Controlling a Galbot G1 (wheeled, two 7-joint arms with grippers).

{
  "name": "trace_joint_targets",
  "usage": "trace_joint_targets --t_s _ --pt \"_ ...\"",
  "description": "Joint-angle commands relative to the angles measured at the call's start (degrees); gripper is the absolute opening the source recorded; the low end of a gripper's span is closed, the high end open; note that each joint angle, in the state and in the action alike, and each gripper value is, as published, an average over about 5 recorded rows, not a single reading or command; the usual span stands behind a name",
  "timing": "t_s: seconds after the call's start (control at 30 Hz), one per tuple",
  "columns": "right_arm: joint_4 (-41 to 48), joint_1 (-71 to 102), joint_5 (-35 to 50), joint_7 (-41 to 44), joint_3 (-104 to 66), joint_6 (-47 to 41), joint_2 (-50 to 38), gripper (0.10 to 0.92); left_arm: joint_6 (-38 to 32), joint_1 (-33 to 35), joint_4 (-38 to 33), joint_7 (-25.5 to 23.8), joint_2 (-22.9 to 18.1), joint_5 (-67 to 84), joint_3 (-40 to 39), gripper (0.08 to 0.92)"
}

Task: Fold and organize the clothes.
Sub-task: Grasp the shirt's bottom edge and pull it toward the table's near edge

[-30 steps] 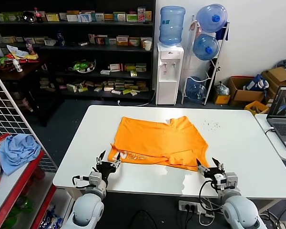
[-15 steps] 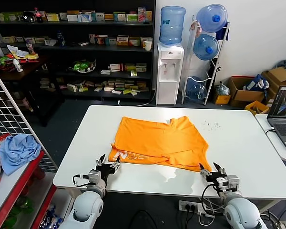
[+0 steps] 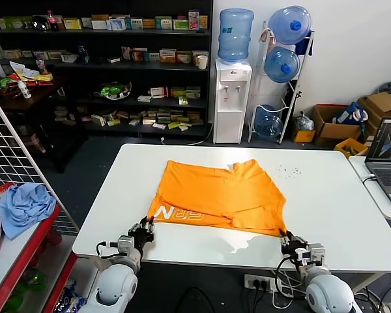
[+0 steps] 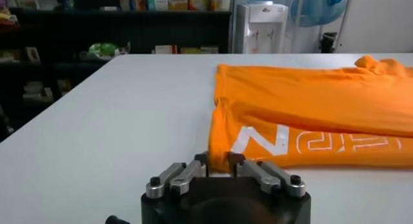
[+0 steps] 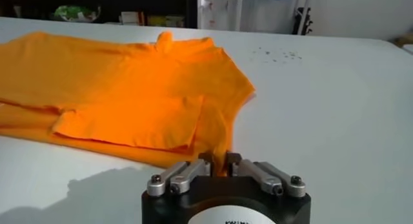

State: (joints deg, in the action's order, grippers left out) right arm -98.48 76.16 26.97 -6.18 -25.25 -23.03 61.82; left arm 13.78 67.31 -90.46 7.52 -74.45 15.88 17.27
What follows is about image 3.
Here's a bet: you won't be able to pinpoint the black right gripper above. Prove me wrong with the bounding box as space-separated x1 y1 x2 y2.
280 230 309 265

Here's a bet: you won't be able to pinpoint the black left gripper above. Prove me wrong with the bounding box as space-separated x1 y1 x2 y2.
127 217 156 254

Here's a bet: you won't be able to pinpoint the orange t-shirt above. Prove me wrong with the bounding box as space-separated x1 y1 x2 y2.
144 158 287 238

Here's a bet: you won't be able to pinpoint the white work table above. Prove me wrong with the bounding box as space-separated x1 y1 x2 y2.
72 143 391 274

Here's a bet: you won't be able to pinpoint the white power strip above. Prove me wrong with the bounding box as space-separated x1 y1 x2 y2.
244 273 283 291

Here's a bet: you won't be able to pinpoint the scattered small crumbs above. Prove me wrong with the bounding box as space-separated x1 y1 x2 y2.
275 164 302 179

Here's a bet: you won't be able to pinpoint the black rounded base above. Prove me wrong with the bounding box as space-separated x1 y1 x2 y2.
174 286 216 313

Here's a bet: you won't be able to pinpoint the white side table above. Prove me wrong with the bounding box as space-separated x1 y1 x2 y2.
348 155 391 220

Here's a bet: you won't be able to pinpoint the small yellow box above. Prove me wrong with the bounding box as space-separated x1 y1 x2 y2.
293 129 316 143

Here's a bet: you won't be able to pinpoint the blue printed plastic bag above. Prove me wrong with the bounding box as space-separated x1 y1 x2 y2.
53 280 85 313

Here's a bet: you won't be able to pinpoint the yellow plastic crate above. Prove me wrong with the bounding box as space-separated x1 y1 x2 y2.
334 137 368 159

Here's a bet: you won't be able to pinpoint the white metal jug rack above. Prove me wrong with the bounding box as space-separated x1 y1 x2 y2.
247 21 315 145

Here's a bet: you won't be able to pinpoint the blue water jug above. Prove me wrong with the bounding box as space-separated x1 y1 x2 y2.
254 104 284 142
263 46 300 83
267 5 312 46
217 8 254 63

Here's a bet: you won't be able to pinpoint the open cardboard box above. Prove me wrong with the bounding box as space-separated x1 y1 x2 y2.
311 104 362 147

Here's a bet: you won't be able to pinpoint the clear plastic bag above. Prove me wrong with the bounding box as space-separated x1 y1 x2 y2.
295 112 314 131

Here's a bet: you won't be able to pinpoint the grey laptop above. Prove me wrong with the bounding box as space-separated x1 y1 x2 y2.
364 117 391 207

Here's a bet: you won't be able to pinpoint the light blue crumpled cloth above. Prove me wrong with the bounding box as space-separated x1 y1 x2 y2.
0 182 57 241

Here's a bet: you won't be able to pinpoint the green plastic bottle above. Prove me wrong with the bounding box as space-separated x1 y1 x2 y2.
3 269 48 310

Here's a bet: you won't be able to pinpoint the white water dispenser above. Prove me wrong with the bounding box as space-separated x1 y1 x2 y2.
212 58 252 144

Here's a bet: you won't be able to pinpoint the blue white bag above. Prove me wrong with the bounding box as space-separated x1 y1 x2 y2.
334 101 368 125

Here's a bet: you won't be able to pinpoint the green white bowl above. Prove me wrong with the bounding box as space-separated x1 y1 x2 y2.
94 81 133 100

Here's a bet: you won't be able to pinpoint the black hanging object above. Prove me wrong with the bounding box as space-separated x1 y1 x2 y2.
285 87 303 110

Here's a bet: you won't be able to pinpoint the red framed white cart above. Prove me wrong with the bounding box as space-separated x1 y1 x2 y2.
0 205 79 313

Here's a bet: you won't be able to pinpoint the red white snack package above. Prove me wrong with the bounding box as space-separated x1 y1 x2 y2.
0 182 14 205

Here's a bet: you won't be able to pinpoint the black shelf unit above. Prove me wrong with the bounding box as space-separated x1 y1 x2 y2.
0 0 214 138

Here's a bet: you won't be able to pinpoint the large cardboard box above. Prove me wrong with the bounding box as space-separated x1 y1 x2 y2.
358 91 391 138

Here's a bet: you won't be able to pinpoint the dark wooden table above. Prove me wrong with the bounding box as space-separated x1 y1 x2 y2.
0 73 89 173

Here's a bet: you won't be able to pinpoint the orange medicine box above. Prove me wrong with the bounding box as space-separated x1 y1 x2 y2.
159 49 177 63

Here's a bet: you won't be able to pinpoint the white plastic bottle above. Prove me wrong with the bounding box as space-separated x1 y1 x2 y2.
18 81 32 99

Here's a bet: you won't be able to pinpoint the dark blue bottle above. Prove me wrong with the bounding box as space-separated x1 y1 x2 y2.
77 42 91 65

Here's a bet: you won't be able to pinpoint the purple bottle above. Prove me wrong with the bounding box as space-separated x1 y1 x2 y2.
35 54 48 75

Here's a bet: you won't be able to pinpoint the dark blue hanging cloth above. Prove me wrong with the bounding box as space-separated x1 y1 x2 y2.
295 31 313 56

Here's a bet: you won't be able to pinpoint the yellow white papers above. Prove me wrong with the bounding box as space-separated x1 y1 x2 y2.
8 61 53 82

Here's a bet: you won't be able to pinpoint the red package pile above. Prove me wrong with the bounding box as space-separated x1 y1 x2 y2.
0 76 20 97

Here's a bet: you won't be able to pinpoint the cola bottle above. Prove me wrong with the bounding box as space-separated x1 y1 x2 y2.
46 10 59 32

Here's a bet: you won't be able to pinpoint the black shiny helmet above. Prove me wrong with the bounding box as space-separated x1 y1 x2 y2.
31 14 50 32

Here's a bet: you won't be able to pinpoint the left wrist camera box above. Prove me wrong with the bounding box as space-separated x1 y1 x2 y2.
106 235 136 254

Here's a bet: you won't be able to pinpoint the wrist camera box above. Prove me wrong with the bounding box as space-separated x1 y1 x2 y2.
308 243 326 262
106 235 136 254

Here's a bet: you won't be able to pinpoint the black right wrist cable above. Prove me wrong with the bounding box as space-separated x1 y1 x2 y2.
275 256 301 296

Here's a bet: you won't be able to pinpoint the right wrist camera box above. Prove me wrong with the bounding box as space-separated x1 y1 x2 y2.
308 243 326 262

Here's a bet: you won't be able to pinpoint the white cables under table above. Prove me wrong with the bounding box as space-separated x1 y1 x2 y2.
272 272 309 309

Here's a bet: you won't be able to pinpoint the white floor cable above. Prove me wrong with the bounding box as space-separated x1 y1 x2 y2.
161 122 214 147

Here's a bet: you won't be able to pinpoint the white wire grid panel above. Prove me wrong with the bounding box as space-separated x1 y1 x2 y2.
0 85 79 235

